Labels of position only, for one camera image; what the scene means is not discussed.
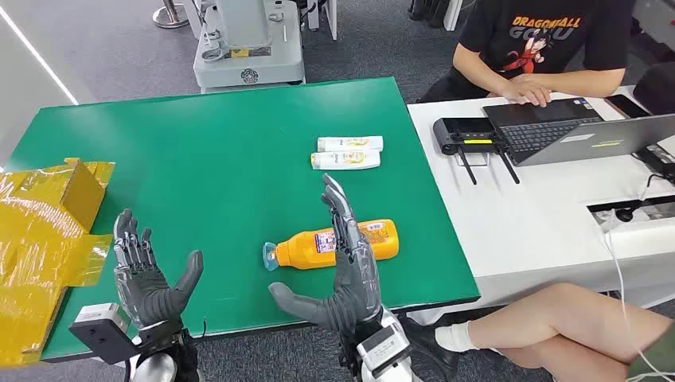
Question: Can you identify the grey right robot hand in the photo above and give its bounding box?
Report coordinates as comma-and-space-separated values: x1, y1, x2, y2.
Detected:
267, 173, 383, 336

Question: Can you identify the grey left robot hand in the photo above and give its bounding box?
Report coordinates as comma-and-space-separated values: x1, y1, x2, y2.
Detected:
111, 209, 205, 330

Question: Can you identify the orange bottle with clear cap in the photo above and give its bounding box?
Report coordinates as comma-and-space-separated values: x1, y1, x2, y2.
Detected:
262, 218, 400, 272

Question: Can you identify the white shampoo bottle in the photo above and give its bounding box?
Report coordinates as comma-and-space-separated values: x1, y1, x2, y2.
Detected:
317, 135, 384, 153
310, 150, 382, 171

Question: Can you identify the yellow taped cardboard box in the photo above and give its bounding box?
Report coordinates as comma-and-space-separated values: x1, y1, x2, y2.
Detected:
0, 157, 116, 368

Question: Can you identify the black controller with antennas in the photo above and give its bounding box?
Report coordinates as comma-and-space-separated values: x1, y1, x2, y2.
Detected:
432, 116, 522, 186

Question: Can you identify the person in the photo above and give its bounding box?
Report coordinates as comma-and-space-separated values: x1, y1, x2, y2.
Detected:
403, 283, 675, 382
416, 0, 637, 108

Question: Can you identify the black open laptop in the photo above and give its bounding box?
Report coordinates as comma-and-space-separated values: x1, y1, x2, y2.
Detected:
482, 97, 605, 166

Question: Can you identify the person's hand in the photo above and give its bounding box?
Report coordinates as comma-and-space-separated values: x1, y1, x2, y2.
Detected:
497, 79, 553, 108

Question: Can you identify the white furniture panel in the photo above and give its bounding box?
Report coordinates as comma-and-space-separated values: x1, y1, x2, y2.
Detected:
307, 0, 338, 41

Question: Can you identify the metal stanchion base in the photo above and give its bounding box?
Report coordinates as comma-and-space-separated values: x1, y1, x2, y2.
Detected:
152, 0, 189, 29

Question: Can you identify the silver laptop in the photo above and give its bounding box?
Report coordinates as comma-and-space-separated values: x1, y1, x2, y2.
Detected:
519, 114, 675, 168

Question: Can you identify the black smartphone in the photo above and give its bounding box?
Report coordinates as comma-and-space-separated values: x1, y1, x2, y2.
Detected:
605, 94, 651, 119

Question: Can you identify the black power adapter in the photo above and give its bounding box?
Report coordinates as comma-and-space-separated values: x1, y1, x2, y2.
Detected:
632, 145, 675, 183

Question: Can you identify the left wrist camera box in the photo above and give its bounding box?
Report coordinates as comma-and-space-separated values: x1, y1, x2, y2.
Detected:
68, 302, 142, 366

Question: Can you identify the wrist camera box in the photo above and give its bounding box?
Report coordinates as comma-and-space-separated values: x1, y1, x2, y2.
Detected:
68, 302, 142, 366
356, 322, 413, 379

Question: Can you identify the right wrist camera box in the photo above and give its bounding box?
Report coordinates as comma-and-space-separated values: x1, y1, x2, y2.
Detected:
356, 322, 413, 379

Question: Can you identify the white cable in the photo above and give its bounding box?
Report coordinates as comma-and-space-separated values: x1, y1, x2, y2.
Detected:
599, 210, 675, 382

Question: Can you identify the desk cable socket tray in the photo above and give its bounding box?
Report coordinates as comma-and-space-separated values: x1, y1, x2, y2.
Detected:
587, 195, 675, 228

